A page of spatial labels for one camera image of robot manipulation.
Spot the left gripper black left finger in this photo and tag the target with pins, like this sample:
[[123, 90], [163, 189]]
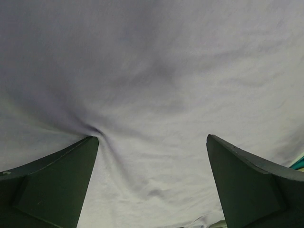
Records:
[[48, 192]]

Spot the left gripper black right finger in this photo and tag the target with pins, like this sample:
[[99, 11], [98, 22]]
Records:
[[255, 192]]

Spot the purple t shirt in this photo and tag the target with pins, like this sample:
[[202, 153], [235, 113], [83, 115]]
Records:
[[151, 79]]

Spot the folded teal t shirt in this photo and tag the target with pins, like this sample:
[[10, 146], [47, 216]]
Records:
[[298, 165]]

